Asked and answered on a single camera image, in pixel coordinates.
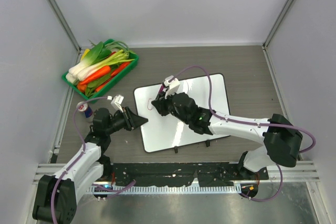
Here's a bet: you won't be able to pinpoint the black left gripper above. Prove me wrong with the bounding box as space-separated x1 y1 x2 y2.
105 106 148 135

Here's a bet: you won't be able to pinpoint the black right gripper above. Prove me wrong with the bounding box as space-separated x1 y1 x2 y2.
153 88 191 124

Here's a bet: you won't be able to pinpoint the white marker with pink cap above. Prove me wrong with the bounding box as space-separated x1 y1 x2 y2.
155 84 166 101

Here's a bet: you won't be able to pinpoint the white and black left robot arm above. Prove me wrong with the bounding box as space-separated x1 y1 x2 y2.
32 107 148 223

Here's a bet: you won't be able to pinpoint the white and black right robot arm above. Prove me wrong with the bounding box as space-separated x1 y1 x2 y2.
151 92 303 179

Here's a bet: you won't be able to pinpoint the green plastic tray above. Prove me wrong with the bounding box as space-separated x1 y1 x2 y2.
61 39 139 100

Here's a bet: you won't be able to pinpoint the red and blue drink can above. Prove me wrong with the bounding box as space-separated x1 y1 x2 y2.
76 102 93 122

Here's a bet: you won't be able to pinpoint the red chili pepper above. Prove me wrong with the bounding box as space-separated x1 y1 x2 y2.
95 61 131 92

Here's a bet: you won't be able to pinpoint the green spinach leaves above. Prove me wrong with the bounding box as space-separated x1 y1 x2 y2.
85 73 110 98

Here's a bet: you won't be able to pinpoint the orange carrot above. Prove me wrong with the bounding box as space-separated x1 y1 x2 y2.
78 66 111 85

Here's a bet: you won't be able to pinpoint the white and green leek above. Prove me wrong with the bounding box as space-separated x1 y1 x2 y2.
65 49 134 83

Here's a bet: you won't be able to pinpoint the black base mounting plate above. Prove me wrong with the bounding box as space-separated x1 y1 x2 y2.
113 162 269 187

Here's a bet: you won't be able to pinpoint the green bok choy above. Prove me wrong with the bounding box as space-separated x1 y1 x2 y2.
80 42 111 66

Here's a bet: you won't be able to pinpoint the yellow pepper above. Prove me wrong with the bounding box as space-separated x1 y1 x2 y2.
80 49 90 61

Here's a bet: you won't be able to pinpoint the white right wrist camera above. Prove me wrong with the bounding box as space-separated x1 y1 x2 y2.
162 76 180 99

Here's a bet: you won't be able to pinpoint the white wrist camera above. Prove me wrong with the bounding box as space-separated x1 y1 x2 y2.
162 76 180 99
107 94 124 113

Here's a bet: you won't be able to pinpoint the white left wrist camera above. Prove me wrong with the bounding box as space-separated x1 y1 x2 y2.
107 94 124 113

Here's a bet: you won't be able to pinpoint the white slotted cable duct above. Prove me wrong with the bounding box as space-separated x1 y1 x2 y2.
88 185 242 195

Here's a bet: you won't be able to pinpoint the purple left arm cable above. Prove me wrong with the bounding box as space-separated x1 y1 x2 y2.
51 97 137 224

